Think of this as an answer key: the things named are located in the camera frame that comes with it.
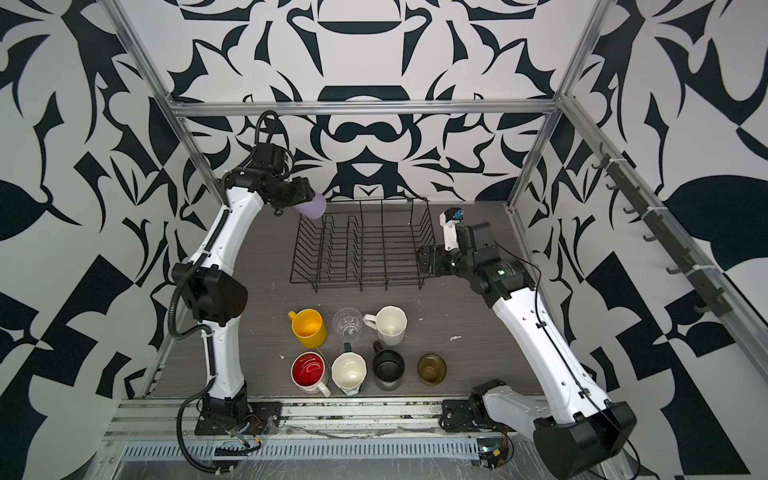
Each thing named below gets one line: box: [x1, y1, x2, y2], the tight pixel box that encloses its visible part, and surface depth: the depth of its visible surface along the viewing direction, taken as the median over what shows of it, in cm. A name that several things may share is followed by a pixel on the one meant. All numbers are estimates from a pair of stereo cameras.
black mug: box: [372, 340, 405, 391], surface depth 81 cm
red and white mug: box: [290, 351, 331, 398], surface depth 79 cm
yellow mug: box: [288, 308, 327, 349], surface depth 85 cm
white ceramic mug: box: [363, 305, 408, 346], surface depth 83 cm
